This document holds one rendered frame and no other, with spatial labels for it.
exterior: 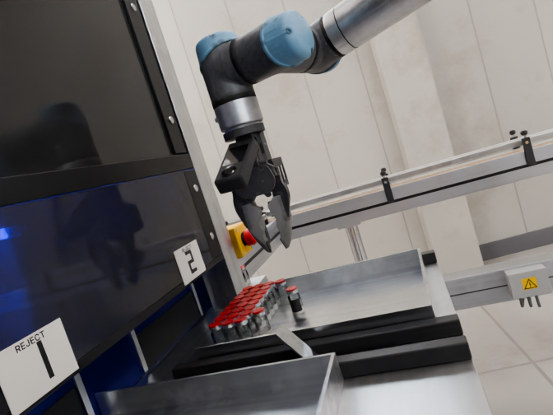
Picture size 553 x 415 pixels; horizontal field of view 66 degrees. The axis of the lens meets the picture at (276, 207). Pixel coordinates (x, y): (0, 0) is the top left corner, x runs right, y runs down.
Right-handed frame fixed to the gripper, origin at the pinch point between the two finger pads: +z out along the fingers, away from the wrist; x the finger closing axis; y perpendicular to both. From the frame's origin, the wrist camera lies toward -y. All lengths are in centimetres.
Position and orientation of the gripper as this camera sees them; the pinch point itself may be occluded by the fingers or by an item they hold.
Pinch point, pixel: (275, 244)
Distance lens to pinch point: 71.6
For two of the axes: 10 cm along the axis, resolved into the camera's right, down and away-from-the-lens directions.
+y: 2.6, -1.8, 9.5
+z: 3.0, 9.5, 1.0
